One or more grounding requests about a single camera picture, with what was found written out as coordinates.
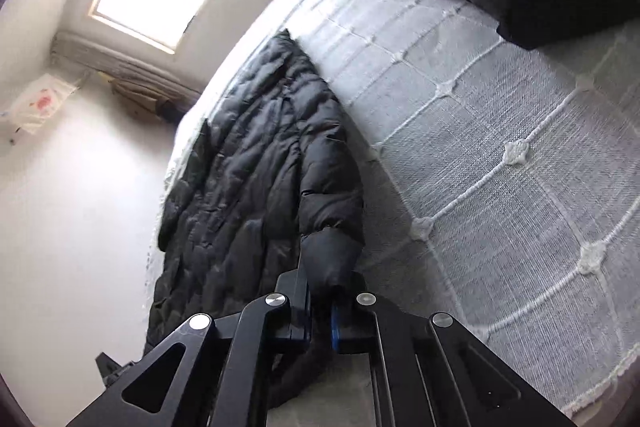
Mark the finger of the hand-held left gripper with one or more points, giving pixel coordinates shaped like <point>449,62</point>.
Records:
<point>114,369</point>

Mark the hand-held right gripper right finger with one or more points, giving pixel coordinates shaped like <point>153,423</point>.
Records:
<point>342,338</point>

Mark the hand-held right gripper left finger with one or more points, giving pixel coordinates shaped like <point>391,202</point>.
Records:
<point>292,317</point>

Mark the black quilted down jacket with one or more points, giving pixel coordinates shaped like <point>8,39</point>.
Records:
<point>250,182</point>

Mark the bed with grey bedspread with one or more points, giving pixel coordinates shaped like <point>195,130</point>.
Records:
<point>500,207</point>

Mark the hanging brown garment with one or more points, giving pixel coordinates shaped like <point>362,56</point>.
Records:
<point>145,97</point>

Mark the grey curtain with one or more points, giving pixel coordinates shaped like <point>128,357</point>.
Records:
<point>125,62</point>

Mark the white wall poster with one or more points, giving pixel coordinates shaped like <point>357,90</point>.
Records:
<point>37,104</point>

